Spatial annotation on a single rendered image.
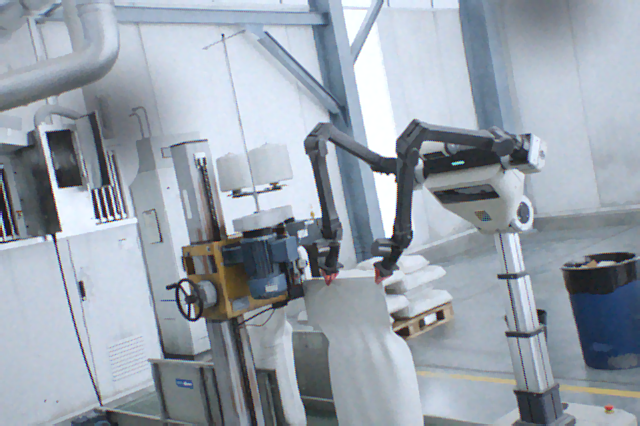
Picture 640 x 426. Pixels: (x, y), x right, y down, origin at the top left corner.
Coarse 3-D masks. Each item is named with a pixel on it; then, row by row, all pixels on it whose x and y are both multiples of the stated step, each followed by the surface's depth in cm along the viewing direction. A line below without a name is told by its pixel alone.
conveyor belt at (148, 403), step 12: (144, 396) 457; (156, 396) 450; (120, 408) 441; (132, 408) 435; (144, 408) 430; (156, 408) 424; (312, 408) 366; (312, 420) 349; (324, 420) 346; (336, 420) 343
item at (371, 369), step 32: (320, 288) 316; (352, 288) 302; (320, 320) 320; (352, 320) 305; (384, 320) 292; (352, 352) 297; (384, 352) 288; (352, 384) 300; (384, 384) 288; (416, 384) 293; (352, 416) 303; (384, 416) 290; (416, 416) 290
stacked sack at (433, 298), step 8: (424, 296) 653; (432, 296) 650; (440, 296) 654; (448, 296) 661; (416, 304) 633; (424, 304) 638; (432, 304) 645; (440, 304) 654; (400, 312) 632; (408, 312) 627; (416, 312) 630
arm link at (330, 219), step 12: (324, 144) 290; (312, 156) 293; (324, 156) 293; (312, 168) 296; (324, 168) 295; (324, 180) 296; (324, 192) 297; (324, 204) 298; (324, 216) 301; (336, 216) 301; (324, 228) 304
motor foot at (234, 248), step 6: (222, 246) 293; (228, 246) 295; (234, 246) 297; (222, 252) 293; (228, 252) 295; (234, 252) 294; (240, 252) 291; (228, 258) 294; (234, 258) 294; (240, 258) 292; (228, 264) 294; (234, 264) 296
